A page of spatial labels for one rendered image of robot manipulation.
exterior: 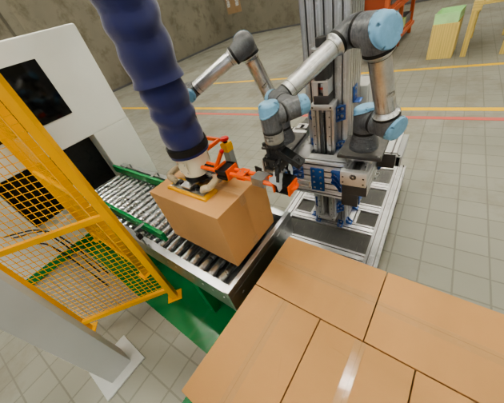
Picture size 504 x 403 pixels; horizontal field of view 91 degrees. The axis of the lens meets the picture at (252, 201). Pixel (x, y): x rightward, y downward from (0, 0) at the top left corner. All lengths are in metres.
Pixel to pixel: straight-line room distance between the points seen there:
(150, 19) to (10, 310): 1.42
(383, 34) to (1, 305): 1.91
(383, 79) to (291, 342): 1.20
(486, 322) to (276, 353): 0.91
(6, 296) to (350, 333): 1.59
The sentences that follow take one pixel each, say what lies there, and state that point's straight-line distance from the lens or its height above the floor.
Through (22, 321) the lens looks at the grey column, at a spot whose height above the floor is 0.86.
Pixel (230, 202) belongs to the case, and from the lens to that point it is 1.27.
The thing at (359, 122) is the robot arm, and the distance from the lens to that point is 1.40.
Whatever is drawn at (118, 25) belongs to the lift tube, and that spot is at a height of 1.82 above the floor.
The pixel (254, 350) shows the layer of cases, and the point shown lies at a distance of 1.36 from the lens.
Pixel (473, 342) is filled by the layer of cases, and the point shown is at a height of 0.54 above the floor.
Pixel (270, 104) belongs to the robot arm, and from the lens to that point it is 0.90.
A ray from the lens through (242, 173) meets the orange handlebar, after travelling 1.19.
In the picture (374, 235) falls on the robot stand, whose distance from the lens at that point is 2.10.
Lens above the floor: 1.81
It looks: 39 degrees down
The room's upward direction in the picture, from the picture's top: 17 degrees counter-clockwise
